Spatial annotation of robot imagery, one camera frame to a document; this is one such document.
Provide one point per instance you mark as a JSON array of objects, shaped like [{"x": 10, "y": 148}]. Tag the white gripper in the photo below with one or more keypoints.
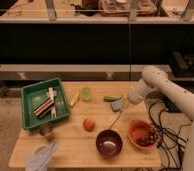
[{"x": 136, "y": 94}]

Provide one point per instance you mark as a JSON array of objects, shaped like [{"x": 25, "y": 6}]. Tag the silver fork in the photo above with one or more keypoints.
[{"x": 118, "y": 117}]

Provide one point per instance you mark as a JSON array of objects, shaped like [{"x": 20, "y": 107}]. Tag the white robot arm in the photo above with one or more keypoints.
[{"x": 154, "y": 78}]

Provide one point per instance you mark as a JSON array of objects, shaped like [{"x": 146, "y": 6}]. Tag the blue sponge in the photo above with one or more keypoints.
[{"x": 115, "y": 106}]

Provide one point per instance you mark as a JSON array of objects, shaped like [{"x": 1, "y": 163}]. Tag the green cucumber toy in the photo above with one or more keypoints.
[{"x": 110, "y": 98}]

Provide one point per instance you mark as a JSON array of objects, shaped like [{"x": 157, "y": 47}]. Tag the orange bowl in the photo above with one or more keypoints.
[{"x": 139, "y": 128}]

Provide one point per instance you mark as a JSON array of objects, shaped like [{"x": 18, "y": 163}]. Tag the light green cup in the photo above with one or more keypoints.
[{"x": 86, "y": 94}]

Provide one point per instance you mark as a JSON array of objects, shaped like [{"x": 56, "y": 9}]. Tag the orange fruit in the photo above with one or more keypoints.
[{"x": 89, "y": 124}]

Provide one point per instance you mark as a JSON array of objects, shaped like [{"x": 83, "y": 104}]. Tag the dark grapes bunch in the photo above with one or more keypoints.
[{"x": 149, "y": 139}]

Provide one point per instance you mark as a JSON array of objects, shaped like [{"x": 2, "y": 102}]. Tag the dark purple bowl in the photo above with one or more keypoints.
[{"x": 109, "y": 143}]

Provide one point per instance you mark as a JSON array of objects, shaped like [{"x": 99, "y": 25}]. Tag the yellow banana piece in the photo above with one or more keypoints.
[{"x": 75, "y": 98}]

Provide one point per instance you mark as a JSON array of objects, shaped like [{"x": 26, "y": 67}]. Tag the white plastic utensil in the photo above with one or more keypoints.
[{"x": 52, "y": 95}]

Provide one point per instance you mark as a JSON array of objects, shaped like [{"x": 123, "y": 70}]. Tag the striped block toy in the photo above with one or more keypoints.
[{"x": 43, "y": 107}]

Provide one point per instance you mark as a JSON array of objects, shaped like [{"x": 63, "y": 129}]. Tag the small metal cup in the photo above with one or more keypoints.
[{"x": 47, "y": 132}]

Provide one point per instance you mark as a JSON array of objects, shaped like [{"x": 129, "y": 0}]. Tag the metal shelf rack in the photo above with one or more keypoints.
[{"x": 95, "y": 39}]

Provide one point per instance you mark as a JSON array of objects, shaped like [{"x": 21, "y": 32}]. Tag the green plastic tray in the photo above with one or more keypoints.
[{"x": 35, "y": 94}]

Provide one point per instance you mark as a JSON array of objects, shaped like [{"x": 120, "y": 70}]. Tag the light blue cloth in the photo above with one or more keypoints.
[{"x": 40, "y": 158}]

